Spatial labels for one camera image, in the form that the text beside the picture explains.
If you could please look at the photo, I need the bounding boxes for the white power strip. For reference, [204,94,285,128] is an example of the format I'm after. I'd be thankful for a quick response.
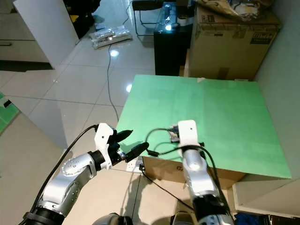
[123,158,144,174]

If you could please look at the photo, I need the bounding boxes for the black metal frame chair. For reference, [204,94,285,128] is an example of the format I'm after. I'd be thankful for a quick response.
[131,0,165,37]

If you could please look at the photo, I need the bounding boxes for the blue fabric item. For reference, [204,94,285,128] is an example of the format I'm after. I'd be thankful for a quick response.
[234,213,300,225]

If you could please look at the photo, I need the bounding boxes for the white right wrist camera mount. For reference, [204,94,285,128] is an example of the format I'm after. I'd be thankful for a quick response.
[176,119,198,149]

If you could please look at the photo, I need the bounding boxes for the clear plastic wrapped packets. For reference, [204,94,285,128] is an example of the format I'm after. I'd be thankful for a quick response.
[88,25,133,50]

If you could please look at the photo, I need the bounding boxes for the printed brown cardboard box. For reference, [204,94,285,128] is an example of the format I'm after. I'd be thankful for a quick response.
[141,156,247,189]

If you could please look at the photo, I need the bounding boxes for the thin dark floor cable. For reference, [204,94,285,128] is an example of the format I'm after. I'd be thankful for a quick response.
[106,0,134,123]

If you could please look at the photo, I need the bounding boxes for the white flat panel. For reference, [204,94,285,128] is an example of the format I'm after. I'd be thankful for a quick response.
[13,0,81,69]

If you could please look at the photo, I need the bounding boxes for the black glossy cabinet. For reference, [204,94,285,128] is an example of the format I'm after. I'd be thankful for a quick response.
[153,2,193,76]

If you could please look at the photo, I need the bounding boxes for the white low ledge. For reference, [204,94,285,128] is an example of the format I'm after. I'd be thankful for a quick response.
[233,174,300,219]

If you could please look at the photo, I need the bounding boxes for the large tall cardboard box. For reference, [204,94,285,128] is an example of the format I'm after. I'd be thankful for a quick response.
[188,5,283,81]

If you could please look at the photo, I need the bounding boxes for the black bulky bag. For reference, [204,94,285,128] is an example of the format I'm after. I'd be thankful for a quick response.
[63,0,102,39]

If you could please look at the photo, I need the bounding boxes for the large green table cover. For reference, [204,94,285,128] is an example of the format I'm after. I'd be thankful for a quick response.
[115,74,293,180]

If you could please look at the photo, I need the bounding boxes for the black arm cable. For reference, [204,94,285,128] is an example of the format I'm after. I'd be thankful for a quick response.
[144,127,225,202]
[31,124,100,214]

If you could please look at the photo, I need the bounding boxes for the beige drawer cabinet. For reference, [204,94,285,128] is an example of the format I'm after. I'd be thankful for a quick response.
[0,14,50,62]

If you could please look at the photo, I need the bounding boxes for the small green covered table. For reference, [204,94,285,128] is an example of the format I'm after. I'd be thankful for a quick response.
[0,92,20,133]

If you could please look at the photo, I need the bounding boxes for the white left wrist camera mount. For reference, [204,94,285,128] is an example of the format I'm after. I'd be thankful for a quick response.
[94,123,116,169]

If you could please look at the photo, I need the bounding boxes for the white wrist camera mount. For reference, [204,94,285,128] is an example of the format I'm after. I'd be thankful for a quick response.
[94,123,116,169]
[176,119,198,149]

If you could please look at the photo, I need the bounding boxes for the black power strip cable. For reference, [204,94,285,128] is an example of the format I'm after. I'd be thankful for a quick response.
[139,164,198,212]

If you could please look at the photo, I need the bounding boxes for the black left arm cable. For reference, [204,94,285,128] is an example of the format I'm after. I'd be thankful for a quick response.
[31,124,100,214]

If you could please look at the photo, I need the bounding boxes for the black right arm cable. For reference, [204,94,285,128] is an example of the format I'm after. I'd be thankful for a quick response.
[144,127,225,202]

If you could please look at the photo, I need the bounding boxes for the crumpled brown paper bag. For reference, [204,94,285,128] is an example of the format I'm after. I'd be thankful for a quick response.
[196,0,275,20]

